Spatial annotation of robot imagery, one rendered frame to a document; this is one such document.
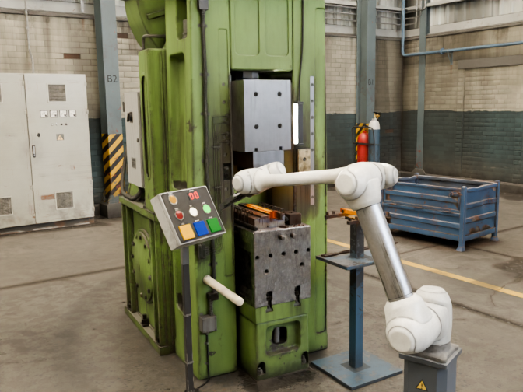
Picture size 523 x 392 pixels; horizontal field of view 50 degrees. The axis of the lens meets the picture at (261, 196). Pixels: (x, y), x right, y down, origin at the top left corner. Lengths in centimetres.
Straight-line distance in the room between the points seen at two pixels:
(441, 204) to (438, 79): 563
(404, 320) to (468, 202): 454
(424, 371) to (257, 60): 192
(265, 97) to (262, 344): 143
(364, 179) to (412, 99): 1030
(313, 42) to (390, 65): 888
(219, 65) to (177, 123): 51
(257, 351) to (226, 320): 26
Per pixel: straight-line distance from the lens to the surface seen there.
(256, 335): 341
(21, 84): 809
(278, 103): 327
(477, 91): 1150
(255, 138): 320
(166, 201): 284
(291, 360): 358
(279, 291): 337
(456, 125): 1175
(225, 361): 360
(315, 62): 358
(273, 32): 345
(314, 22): 359
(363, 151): 1061
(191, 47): 322
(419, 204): 689
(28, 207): 818
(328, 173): 248
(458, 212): 662
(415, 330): 220
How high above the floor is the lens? 162
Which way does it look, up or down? 9 degrees down
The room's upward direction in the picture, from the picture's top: 1 degrees counter-clockwise
